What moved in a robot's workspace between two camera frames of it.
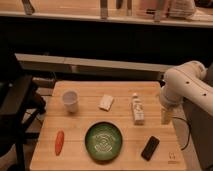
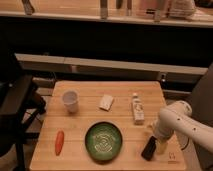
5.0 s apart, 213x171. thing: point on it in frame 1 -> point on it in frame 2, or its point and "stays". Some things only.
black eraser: x=150 y=148 stays
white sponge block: x=105 y=103 stays
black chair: x=20 y=103 stays
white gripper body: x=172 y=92 -> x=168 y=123
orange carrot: x=59 y=142 stays
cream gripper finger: x=166 y=116 -> x=161 y=146
